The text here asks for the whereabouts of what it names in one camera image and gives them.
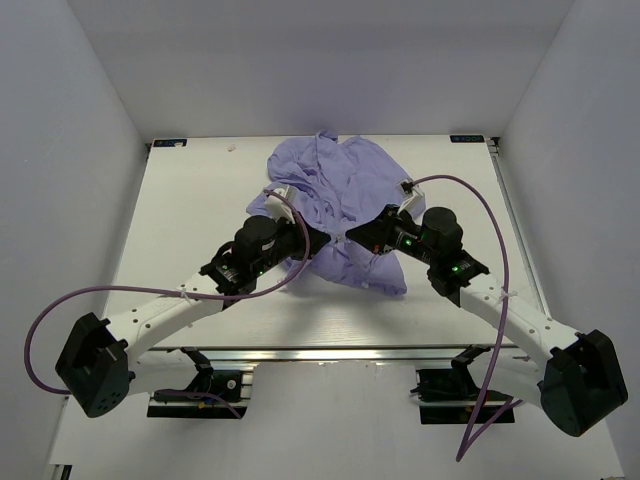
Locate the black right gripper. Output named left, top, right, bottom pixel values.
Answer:
left=346, top=205, right=438, bottom=267

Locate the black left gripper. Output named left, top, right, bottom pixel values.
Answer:
left=252, top=211, right=330, bottom=278

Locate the lilac zip jacket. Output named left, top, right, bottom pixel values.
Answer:
left=266, top=131, right=410, bottom=297

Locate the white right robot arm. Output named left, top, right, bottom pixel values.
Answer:
left=346, top=205, right=628, bottom=437

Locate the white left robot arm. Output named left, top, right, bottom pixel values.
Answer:
left=55, top=216, right=331, bottom=418

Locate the dark table corner label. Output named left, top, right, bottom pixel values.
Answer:
left=449, top=134, right=485, bottom=144

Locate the white front cover board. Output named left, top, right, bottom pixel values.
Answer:
left=51, top=363, right=622, bottom=479

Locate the dark left corner label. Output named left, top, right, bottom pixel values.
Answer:
left=151, top=138, right=188, bottom=149

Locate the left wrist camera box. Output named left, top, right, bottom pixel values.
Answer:
left=232, top=187, right=301, bottom=264

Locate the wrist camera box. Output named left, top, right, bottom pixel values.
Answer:
left=232, top=187, right=301, bottom=264
left=397, top=179, right=463, bottom=265

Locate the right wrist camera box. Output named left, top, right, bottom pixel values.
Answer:
left=397, top=179, right=463, bottom=265

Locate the aluminium table front rail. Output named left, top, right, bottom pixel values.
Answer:
left=92, top=342, right=566, bottom=364

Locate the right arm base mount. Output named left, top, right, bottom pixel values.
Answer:
left=410, top=345, right=491, bottom=425

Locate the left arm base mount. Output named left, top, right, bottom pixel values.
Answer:
left=147, top=347, right=254, bottom=420

